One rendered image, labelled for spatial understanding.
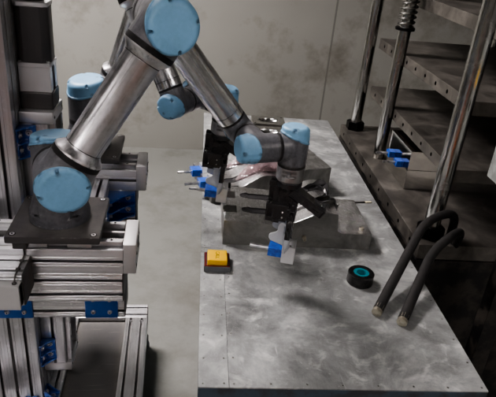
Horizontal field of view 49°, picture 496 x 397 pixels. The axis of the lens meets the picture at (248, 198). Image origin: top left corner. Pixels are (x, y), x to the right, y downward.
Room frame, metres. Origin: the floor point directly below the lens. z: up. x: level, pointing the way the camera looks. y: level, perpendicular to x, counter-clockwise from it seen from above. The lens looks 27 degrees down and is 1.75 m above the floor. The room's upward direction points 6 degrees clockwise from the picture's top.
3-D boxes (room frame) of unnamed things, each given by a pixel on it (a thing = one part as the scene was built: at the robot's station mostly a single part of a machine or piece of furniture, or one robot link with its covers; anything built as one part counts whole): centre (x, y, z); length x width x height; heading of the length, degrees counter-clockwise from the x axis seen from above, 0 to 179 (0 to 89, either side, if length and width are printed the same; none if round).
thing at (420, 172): (2.33, -0.90, 0.87); 0.50 x 0.27 x 0.17; 96
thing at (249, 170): (2.04, -0.04, 0.90); 0.26 x 0.18 x 0.08; 113
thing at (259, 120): (2.70, -0.07, 0.83); 0.17 x 0.13 x 0.06; 96
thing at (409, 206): (2.39, -0.97, 0.76); 1.30 x 0.84 x 0.06; 6
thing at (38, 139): (1.22, 0.48, 1.20); 0.13 x 0.12 x 0.14; 24
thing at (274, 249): (1.34, -0.08, 0.93); 0.13 x 0.05 x 0.05; 82
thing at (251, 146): (1.31, -0.01, 1.25); 0.11 x 0.11 x 0.08; 24
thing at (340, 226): (1.70, -0.16, 0.87); 0.50 x 0.26 x 0.14; 96
